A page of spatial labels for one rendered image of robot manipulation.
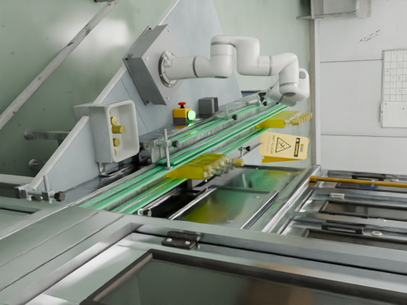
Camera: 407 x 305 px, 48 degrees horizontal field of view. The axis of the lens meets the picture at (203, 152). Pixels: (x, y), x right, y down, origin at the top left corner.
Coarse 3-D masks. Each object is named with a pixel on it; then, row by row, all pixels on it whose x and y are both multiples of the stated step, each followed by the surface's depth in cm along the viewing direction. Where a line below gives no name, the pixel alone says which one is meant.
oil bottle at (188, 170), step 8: (176, 168) 196; (184, 168) 194; (192, 168) 192; (200, 168) 190; (208, 168) 190; (168, 176) 199; (176, 176) 197; (184, 176) 195; (192, 176) 193; (200, 176) 191; (208, 176) 190
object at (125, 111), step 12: (108, 108) 169; (120, 108) 185; (132, 108) 183; (108, 120) 169; (120, 120) 186; (132, 120) 184; (108, 132) 171; (132, 132) 186; (120, 144) 187; (132, 144) 187; (120, 156) 179
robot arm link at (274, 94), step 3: (276, 84) 227; (273, 87) 228; (276, 87) 225; (273, 90) 225; (276, 90) 224; (270, 93) 226; (273, 93) 225; (276, 93) 224; (279, 93) 224; (270, 96) 226; (273, 96) 225; (276, 96) 225; (279, 96) 225; (282, 96) 225; (273, 99) 227; (276, 99) 226; (279, 99) 226
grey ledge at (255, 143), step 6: (258, 138) 298; (246, 144) 280; (252, 144) 289; (258, 144) 299; (246, 150) 281; (252, 150) 285; (234, 156) 265; (192, 180) 221; (198, 180) 227; (192, 186) 221
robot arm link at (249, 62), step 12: (216, 36) 183; (228, 36) 182; (240, 36) 182; (240, 48) 184; (252, 48) 182; (240, 60) 184; (252, 60) 183; (264, 60) 184; (240, 72) 185; (252, 72) 184; (264, 72) 185
